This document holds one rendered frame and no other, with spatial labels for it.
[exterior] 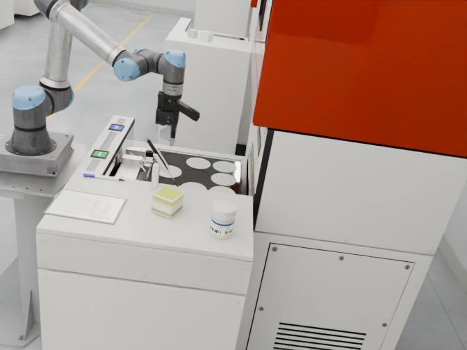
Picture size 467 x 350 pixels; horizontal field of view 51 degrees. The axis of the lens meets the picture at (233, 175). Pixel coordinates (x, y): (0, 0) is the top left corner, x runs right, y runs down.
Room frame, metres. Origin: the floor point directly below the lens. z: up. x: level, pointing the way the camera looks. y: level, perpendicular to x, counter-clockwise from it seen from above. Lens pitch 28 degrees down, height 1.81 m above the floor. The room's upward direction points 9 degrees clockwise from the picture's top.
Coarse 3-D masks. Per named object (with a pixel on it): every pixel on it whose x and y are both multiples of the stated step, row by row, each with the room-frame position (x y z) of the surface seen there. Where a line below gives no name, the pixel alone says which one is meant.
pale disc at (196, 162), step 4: (188, 160) 1.79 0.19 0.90; (192, 160) 1.79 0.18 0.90; (196, 160) 1.80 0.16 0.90; (200, 160) 1.80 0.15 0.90; (204, 160) 1.81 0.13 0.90; (188, 164) 1.75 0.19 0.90; (192, 164) 1.76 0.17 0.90; (196, 164) 1.77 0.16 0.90; (200, 164) 1.77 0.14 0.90; (204, 164) 1.78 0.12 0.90; (208, 164) 1.79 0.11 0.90; (200, 168) 1.74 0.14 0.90; (204, 168) 1.74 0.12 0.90
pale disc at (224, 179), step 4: (212, 176) 1.68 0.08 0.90; (216, 176) 1.69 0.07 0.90; (220, 176) 1.70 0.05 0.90; (224, 176) 1.70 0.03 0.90; (228, 176) 1.71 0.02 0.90; (232, 176) 1.71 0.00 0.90; (212, 180) 1.66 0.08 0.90; (216, 180) 1.66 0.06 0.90; (220, 180) 1.67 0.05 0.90; (224, 180) 1.67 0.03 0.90; (228, 180) 1.68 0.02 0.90; (232, 180) 1.68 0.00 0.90; (220, 184) 1.63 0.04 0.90; (224, 184) 1.64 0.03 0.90; (228, 184) 1.64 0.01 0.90; (232, 184) 1.65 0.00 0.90
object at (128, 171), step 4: (124, 164) 1.70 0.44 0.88; (120, 168) 1.66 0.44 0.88; (124, 168) 1.67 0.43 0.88; (128, 168) 1.67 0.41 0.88; (132, 168) 1.68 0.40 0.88; (136, 168) 1.69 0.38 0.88; (140, 168) 1.70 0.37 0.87; (120, 172) 1.63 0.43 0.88; (124, 172) 1.64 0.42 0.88; (128, 172) 1.64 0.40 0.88; (132, 172) 1.65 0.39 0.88; (136, 172) 1.65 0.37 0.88; (116, 176) 1.60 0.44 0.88; (120, 176) 1.60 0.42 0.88; (124, 176) 1.61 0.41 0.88; (128, 176) 1.61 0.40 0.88; (132, 176) 1.62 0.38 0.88; (136, 176) 1.62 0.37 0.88
